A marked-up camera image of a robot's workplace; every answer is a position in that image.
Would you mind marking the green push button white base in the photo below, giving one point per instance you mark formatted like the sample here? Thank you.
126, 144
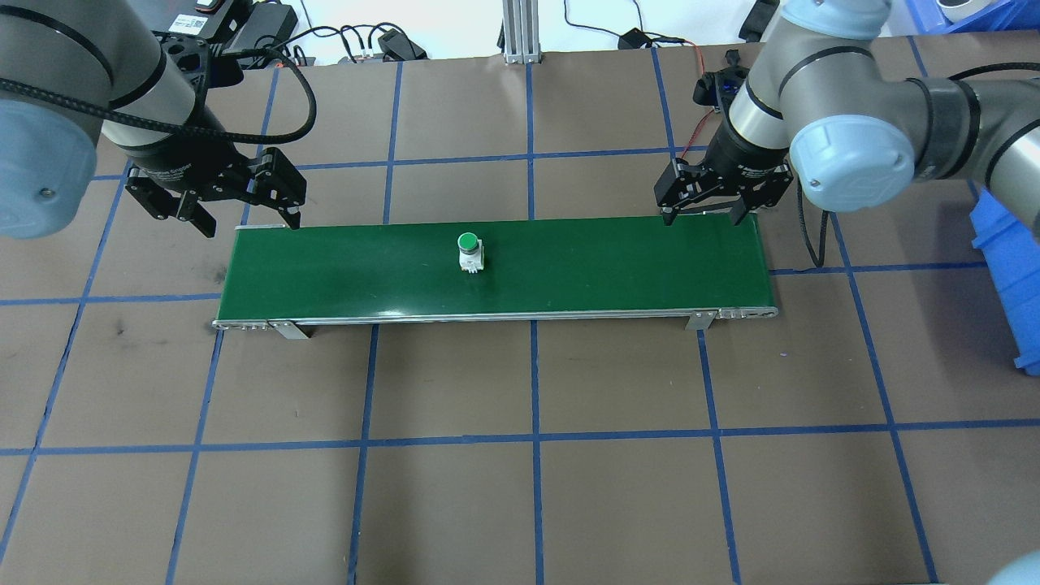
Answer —
470, 252

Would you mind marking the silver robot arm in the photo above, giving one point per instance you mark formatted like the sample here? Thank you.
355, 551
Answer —
812, 65
81, 73

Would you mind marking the green belt conveyor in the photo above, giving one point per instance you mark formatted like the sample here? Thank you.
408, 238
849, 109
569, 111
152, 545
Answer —
569, 268

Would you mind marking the black flat device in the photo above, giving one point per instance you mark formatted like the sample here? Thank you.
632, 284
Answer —
757, 20

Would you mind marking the black box with white label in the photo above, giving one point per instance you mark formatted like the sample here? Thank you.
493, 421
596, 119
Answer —
219, 20

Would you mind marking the power strip with plugs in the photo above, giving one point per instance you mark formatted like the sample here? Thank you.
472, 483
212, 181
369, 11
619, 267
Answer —
357, 57

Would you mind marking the small black power adapter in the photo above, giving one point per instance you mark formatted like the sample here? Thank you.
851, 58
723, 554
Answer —
634, 39

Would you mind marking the large black power brick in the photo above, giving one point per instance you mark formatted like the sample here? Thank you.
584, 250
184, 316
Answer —
272, 24

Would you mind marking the medium black power brick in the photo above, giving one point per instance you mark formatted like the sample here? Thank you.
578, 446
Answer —
402, 45

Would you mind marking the blue plastic bin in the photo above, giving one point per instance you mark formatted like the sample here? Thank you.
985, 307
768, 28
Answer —
1016, 18
1016, 276

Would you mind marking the white round object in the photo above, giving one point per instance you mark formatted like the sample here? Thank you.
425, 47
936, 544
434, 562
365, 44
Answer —
963, 8

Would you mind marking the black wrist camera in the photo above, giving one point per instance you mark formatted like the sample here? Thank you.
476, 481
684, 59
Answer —
719, 89
199, 61

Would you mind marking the aluminium profile post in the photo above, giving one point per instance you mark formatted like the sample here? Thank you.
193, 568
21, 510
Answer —
520, 32

